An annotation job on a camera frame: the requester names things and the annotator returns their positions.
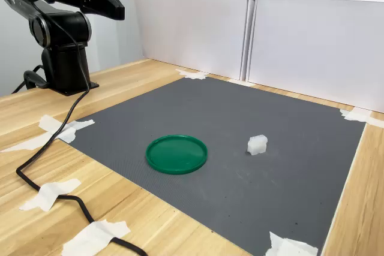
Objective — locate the small white plastic terminal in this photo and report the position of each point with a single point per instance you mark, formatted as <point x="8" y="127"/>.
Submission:
<point x="257" y="145"/>

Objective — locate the dark grey mat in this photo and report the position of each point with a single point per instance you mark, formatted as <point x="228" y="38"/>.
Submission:
<point x="240" y="196"/>

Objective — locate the white masking tape piece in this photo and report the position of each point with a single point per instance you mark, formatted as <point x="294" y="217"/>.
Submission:
<point x="27" y="144"/>
<point x="355" y="115"/>
<point x="49" y="122"/>
<point x="48" y="194"/>
<point x="241" y="82"/>
<point x="288" y="247"/>
<point x="90" y="238"/>
<point x="192" y="74"/>

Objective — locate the round green lid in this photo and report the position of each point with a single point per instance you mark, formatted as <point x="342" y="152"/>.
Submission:
<point x="177" y="155"/>

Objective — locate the white partition panel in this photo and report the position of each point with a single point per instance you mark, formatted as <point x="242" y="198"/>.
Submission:
<point x="315" y="49"/>
<point x="195" y="34"/>

